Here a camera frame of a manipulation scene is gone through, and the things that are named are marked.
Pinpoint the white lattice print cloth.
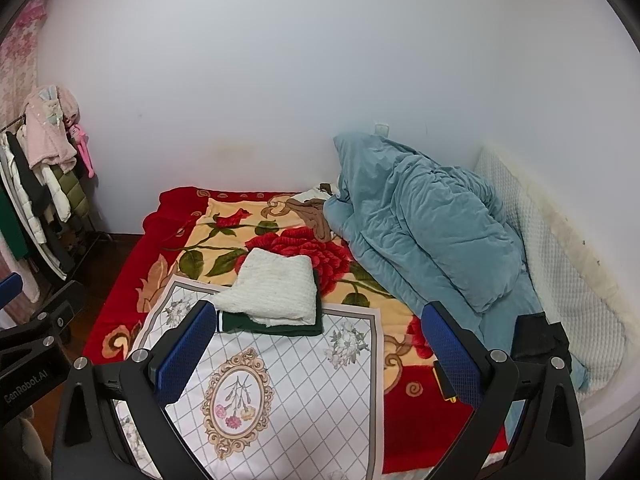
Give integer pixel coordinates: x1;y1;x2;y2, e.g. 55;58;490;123
112;280;386;480

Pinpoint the person's grey clothing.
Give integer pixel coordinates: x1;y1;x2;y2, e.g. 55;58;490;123
0;412;51;480

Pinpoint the white knit sweater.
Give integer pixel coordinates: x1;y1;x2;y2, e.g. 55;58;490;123
207;247;319;328

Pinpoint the pink floral curtain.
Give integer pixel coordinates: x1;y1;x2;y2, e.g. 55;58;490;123
0;0;48;126

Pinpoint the red floral blanket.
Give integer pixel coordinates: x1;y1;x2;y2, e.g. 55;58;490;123
80;186;511;461

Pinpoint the small white cloth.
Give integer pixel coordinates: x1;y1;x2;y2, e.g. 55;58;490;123
292;187;331;206

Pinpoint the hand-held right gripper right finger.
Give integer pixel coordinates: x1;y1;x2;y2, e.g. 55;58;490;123
421;301;586;480

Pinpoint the green garment with striped cuff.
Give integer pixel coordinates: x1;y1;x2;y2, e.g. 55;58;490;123
216;270;325;337

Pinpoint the hanging green garment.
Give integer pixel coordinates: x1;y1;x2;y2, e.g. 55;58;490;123
0;192;31;261

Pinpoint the black garment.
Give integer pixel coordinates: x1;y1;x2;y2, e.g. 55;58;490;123
511;311;573;373

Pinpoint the brown garment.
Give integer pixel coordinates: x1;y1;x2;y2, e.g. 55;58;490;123
287;197;336;243

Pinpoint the white jacket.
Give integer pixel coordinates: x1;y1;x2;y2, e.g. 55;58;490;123
40;160;72;223

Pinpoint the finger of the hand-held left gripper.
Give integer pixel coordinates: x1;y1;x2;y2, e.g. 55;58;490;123
0;280;86;356
0;272;24;313

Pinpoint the yellow black tool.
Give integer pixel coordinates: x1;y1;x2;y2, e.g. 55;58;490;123
433;360;457;403

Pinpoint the black clothes rack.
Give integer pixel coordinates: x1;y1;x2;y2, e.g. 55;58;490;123
0;115;113;281

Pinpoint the blue quilt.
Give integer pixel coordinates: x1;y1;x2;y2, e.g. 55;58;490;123
324;132;591;441

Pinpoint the white quilted pad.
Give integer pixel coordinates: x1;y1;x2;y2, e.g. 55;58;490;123
472;147;628;403

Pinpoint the long white coat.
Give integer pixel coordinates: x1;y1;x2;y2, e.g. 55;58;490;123
0;130;47;258

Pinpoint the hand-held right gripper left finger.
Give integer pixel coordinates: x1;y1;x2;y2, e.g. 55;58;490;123
51;300;217;480

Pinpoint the pink fluffy jacket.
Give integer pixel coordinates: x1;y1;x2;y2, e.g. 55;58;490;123
24;85;81;171

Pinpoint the olive puffer vest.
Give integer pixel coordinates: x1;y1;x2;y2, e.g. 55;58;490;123
52;165;91;221

